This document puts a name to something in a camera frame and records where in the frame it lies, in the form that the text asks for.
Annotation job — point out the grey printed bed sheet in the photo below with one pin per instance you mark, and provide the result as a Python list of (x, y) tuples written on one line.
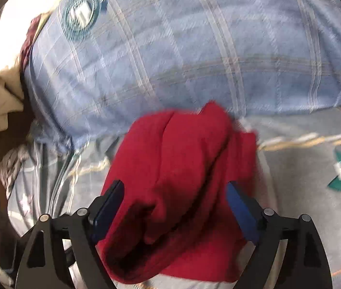
[(303, 180)]

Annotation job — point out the red sweater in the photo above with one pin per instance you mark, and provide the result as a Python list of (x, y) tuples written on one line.
[(173, 162)]

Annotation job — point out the dark red cloth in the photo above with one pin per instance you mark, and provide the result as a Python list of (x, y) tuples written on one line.
[(30, 42)]

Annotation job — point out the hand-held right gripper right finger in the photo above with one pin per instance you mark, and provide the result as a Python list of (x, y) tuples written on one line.
[(242, 210)]

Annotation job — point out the small grey crumpled cloth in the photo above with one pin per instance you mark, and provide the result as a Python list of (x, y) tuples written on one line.
[(13, 168)]

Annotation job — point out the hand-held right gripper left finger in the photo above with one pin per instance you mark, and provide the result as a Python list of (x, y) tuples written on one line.
[(108, 210)]

